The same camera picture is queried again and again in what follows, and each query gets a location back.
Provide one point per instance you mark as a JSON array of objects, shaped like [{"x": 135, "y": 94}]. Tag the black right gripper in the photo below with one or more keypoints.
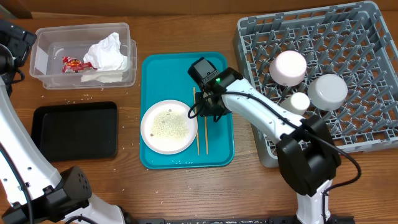
[{"x": 201, "y": 112}]

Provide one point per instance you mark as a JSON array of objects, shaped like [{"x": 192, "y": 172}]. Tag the wooden chopstick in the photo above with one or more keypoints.
[
  {"x": 206, "y": 135},
  {"x": 196, "y": 119}
]

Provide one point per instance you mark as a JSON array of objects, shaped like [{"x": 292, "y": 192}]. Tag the white plate with rice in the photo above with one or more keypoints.
[{"x": 167, "y": 129}]

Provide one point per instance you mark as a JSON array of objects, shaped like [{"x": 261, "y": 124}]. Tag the pink bowl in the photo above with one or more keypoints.
[{"x": 288, "y": 68}]

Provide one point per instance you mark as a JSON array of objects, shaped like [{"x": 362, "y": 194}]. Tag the pale green cup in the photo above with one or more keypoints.
[{"x": 297, "y": 103}]

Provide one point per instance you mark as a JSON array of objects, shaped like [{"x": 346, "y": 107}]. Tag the grey-green small bowl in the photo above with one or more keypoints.
[{"x": 328, "y": 92}]

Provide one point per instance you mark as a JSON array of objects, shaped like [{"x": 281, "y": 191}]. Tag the grey dishwasher rack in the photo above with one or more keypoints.
[{"x": 349, "y": 40}]

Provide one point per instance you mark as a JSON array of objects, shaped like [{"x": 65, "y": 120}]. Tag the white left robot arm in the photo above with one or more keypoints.
[{"x": 36, "y": 191}]

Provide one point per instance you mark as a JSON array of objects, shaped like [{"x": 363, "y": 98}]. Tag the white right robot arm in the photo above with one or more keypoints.
[{"x": 307, "y": 157}]

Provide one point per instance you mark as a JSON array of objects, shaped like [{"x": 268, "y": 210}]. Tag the teal plastic tray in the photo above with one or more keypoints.
[{"x": 165, "y": 77}]

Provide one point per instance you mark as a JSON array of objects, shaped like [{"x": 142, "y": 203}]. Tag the crumpled white tissue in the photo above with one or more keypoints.
[{"x": 106, "y": 56}]

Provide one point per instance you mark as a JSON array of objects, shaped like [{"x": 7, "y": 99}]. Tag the black tray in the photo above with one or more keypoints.
[{"x": 76, "y": 131}]

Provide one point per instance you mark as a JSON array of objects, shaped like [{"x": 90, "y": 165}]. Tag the red snack wrapper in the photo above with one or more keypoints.
[{"x": 73, "y": 65}]

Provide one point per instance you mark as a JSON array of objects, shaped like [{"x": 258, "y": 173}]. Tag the clear plastic bin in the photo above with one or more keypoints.
[{"x": 55, "y": 43}]

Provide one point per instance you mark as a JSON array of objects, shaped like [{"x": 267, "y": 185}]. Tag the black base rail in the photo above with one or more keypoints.
[{"x": 217, "y": 221}]

